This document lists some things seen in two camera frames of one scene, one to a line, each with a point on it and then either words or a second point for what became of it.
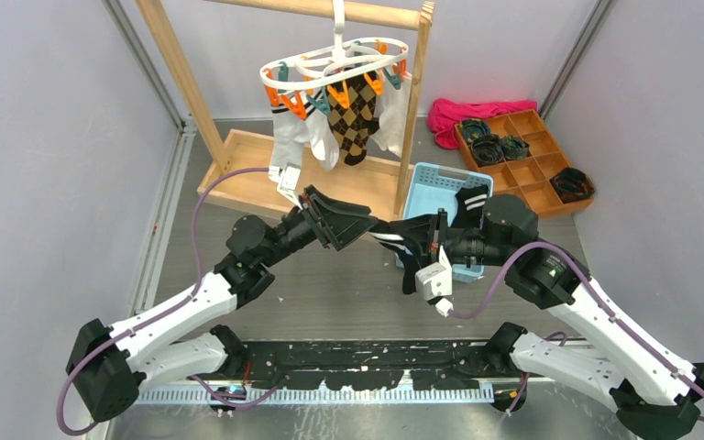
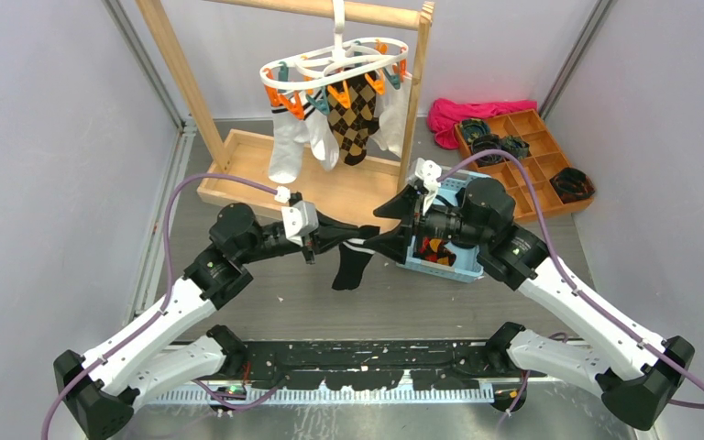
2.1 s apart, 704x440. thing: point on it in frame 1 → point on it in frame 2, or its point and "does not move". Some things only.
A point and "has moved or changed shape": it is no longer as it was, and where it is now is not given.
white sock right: x=392 y=110 does not move
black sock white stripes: x=408 y=247 has moved or changed shape
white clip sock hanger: x=318 y=76 does not move
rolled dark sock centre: x=487 y=150 does not move
